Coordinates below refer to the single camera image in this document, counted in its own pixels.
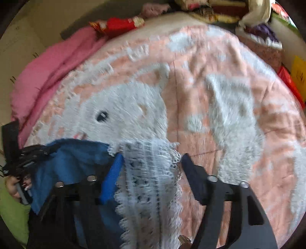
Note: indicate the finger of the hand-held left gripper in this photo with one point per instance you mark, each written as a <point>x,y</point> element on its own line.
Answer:
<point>27,162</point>
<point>39,149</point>

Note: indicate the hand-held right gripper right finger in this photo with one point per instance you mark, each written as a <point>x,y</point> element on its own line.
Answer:
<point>194,182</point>

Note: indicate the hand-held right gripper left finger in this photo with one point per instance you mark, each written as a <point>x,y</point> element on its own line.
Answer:
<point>111,178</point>

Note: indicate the blue denim pants lace hem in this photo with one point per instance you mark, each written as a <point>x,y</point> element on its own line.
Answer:
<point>71,162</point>

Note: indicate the person's left forearm green sleeve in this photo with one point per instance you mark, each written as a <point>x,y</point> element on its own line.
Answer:
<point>12,215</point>

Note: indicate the person's left hand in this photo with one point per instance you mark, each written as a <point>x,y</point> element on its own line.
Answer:
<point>13,189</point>

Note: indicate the peach printed bunny blanket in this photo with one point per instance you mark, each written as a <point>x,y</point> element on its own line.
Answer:
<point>215,107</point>

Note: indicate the pink quilt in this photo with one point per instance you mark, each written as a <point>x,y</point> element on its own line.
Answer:
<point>55,69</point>

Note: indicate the cream wardrobe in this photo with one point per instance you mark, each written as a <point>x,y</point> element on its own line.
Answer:
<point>21,43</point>

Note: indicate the red plastic bag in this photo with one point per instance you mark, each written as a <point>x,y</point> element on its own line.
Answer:
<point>290,83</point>

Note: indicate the red patterned cloth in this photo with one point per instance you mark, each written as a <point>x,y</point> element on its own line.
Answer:
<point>117,25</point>

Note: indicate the yellow sheet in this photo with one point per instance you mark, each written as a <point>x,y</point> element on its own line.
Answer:
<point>300,71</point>

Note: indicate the purple cloth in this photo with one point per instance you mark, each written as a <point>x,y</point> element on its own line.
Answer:
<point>264,33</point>

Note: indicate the pile of folded clothes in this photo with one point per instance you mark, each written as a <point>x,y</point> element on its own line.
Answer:
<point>215,9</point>

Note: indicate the mauve fluffy cloth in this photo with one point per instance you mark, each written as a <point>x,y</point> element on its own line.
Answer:
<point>154,9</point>

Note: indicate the white cloth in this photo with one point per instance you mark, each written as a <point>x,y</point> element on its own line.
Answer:
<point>257,13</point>

